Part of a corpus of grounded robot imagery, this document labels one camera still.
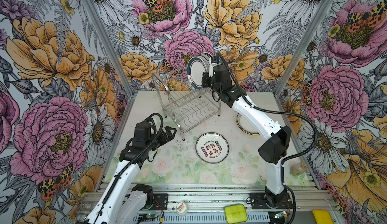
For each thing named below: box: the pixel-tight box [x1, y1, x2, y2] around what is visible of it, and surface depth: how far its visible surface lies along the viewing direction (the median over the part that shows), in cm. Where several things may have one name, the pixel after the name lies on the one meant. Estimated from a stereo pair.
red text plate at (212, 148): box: [195, 131, 230, 164], surface depth 93 cm
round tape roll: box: [176, 201, 188, 216], surface depth 65 cm
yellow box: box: [312, 209, 335, 224], surface depth 71 cm
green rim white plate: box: [187, 56, 210, 89], surface depth 86 cm
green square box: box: [224, 204, 248, 224], surface depth 72 cm
